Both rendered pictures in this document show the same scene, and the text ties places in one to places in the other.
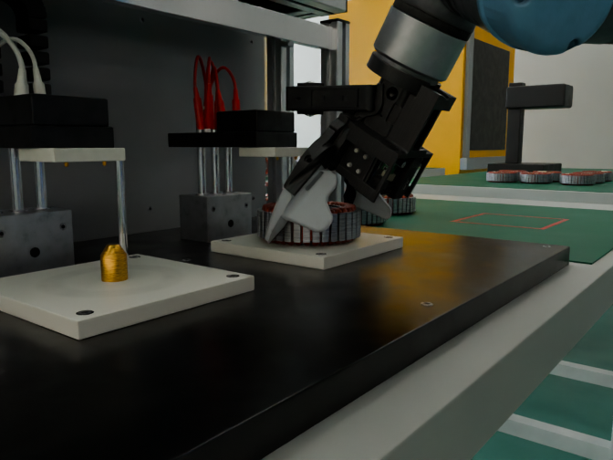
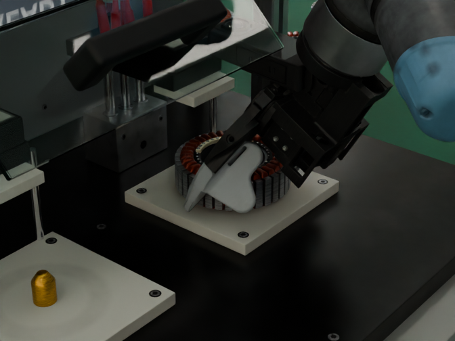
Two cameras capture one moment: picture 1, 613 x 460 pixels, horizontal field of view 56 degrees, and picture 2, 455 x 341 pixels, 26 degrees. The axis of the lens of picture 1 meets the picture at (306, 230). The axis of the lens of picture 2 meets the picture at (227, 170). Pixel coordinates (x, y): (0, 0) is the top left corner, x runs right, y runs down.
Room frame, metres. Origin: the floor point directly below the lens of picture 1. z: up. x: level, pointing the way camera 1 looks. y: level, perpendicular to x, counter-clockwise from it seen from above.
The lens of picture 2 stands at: (-0.22, -0.02, 1.26)
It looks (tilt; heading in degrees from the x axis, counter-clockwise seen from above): 29 degrees down; 1
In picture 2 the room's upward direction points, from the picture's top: straight up
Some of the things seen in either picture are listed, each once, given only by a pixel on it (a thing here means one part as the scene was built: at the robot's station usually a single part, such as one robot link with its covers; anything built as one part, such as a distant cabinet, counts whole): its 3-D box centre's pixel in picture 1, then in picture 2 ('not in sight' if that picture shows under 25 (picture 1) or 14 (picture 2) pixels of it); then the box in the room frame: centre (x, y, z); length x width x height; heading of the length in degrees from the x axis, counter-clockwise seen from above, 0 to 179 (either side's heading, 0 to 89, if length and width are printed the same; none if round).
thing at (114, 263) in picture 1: (113, 261); (43, 286); (0.43, 0.15, 0.80); 0.02 x 0.02 x 0.03
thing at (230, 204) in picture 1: (216, 214); (126, 130); (0.71, 0.11, 0.80); 0.07 x 0.05 x 0.06; 142
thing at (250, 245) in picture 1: (308, 244); (232, 191); (0.62, 0.00, 0.78); 0.15 x 0.15 x 0.01; 52
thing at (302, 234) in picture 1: (308, 221); (233, 168); (0.62, 0.00, 0.80); 0.11 x 0.11 x 0.04
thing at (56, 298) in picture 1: (115, 287); (45, 306); (0.43, 0.15, 0.78); 0.15 x 0.15 x 0.01; 52
